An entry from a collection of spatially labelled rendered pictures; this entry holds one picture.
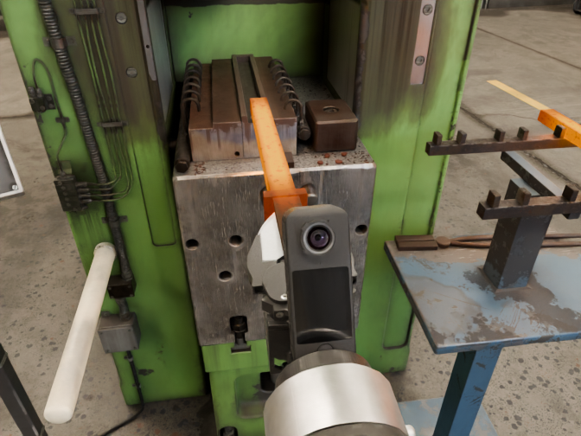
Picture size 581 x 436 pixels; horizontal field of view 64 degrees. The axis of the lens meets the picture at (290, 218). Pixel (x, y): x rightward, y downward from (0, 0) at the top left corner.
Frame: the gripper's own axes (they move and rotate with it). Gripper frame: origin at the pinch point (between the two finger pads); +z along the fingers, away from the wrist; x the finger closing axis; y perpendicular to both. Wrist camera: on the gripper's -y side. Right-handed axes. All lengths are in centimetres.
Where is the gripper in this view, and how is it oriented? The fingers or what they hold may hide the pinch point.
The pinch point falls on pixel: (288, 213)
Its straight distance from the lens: 47.5
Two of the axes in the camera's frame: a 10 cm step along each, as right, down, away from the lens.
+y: 0.0, 8.2, 5.7
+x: 9.9, -0.8, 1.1
